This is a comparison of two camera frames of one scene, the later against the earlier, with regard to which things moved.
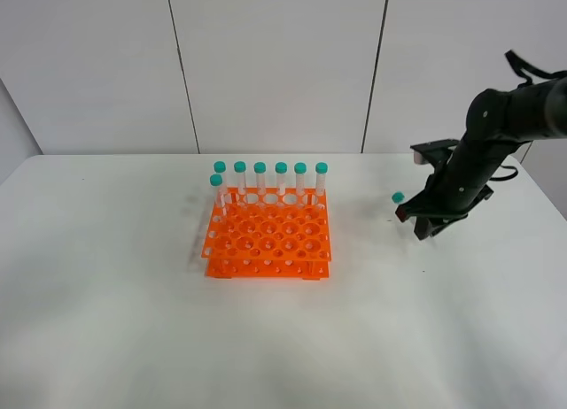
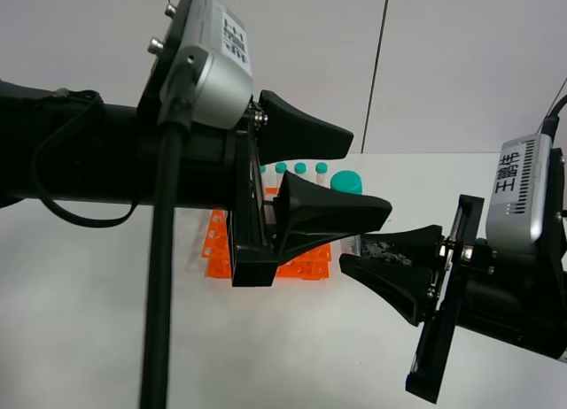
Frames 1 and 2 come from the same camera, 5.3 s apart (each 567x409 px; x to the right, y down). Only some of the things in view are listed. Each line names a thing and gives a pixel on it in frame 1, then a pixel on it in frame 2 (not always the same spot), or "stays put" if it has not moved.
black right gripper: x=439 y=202 -> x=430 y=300
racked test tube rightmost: x=322 y=168 stays put
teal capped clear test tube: x=398 y=197 -> x=349 y=181
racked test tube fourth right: x=260 y=168 stays put
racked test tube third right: x=281 y=168 stays put
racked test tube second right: x=300 y=169 stays put
